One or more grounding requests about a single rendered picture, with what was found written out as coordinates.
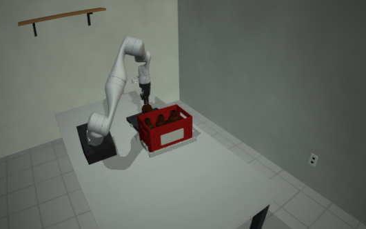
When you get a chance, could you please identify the brown glass bottle with cream label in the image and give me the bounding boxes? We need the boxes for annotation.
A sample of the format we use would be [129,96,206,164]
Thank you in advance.
[142,100,152,114]

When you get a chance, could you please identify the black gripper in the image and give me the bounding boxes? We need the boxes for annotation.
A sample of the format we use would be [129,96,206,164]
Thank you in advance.
[139,82,151,105]

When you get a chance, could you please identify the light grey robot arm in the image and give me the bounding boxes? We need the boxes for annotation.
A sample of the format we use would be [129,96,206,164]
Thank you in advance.
[87,37,151,146]

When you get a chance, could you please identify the red crate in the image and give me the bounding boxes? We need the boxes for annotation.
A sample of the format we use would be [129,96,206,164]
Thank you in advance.
[139,104,192,152]

